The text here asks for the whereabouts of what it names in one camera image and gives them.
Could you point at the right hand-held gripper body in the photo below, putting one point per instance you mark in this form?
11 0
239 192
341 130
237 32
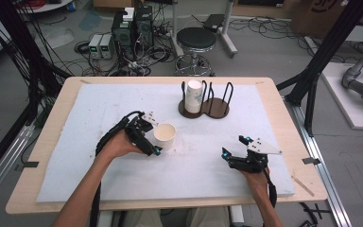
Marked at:
252 164

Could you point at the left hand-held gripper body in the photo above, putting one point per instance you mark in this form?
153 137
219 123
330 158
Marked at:
137 127

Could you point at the single white paper cup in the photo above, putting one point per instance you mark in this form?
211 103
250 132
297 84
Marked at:
164 137

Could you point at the dark wooden cup holder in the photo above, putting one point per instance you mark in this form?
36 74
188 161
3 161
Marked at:
216 107

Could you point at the stack of white paper cups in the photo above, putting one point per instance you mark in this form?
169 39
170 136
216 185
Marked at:
193 94

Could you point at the person's right hand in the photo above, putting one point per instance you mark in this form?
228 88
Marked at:
255 183

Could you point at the person's left hand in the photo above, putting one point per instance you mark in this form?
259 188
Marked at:
119 146

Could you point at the white foam mat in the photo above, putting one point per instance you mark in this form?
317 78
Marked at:
186 179

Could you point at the white table leg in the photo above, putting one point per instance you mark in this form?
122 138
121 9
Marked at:
237 216
106 219

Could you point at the thin wooden stick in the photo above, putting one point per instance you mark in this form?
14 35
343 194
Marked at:
302 186

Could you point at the black tape piece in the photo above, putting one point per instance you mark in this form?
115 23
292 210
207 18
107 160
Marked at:
31 164
311 161

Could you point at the white power strip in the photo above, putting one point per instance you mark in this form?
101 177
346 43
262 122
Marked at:
135 66

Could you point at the person's right leg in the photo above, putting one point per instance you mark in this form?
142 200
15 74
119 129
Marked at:
208 218

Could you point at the person's leg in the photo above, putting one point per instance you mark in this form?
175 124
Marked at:
208 218
145 219

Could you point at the person's left leg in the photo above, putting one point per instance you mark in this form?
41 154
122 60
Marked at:
145 219

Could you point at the grey bench power supply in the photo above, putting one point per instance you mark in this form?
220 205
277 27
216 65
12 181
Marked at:
106 46
95 46

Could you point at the black computer tower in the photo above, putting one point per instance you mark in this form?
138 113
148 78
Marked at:
144 28
123 33

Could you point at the black round stool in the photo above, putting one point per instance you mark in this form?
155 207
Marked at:
196 39

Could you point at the white metal stand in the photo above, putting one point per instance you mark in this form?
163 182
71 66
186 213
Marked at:
228 31

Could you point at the white floor board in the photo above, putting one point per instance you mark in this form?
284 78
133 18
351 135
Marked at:
353 104

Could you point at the white box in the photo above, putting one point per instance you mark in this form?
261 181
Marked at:
128 14

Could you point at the black flat device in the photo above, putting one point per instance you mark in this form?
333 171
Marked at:
214 22

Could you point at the cardboard box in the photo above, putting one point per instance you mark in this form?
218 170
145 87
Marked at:
321 15

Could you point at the aluminium rail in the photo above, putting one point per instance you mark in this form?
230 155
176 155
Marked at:
6 160
319 164

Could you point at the black metal frame post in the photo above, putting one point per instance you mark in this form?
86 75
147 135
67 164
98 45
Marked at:
324 53
19 47

